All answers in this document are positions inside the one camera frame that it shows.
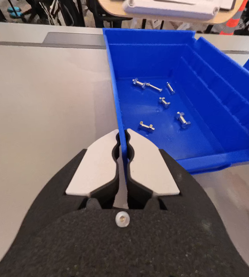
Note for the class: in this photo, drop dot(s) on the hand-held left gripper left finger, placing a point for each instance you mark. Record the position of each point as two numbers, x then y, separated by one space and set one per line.
94 168

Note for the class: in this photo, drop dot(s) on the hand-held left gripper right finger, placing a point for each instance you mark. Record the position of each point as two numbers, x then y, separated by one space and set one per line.
152 168

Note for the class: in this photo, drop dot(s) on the short thick steel bolt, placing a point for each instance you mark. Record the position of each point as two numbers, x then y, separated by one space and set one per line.
182 120

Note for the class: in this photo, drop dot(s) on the thin short steel bolt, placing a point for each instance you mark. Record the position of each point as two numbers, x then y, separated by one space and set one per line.
170 88

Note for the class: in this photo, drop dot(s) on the orange traffic cone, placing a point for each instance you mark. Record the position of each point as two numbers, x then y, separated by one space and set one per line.
234 21

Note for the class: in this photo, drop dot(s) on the printed instruction sheet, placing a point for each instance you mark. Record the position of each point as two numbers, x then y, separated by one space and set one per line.
227 3

